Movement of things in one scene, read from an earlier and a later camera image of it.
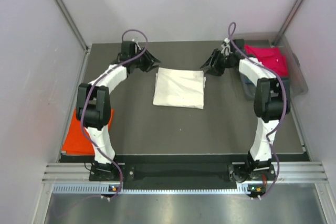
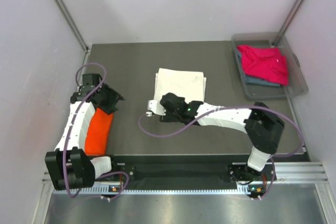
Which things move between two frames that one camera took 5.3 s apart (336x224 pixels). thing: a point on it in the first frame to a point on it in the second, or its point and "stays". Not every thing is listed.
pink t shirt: (271, 58) stays
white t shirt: (180, 88) stays
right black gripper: (214, 70) to (168, 118)
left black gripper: (149, 60) to (114, 97)
